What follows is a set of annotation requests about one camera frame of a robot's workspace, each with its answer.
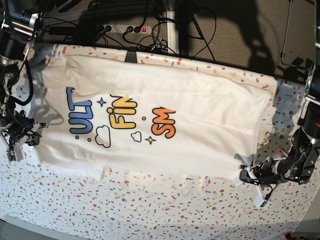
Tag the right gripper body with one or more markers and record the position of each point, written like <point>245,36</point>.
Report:
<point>18,127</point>

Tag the white power strip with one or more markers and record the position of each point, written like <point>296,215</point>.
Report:
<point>120,29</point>

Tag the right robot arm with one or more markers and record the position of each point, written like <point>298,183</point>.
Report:
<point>22,22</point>

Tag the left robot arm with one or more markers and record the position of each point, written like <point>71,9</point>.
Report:
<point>300,162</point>

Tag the white printed T-shirt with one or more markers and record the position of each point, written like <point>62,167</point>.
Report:
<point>148,118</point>

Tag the black table clamp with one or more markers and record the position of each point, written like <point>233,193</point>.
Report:
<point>131,57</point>

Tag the white table leg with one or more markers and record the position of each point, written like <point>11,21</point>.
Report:
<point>172,36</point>

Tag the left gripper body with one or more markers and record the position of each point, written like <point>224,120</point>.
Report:
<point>269,171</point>

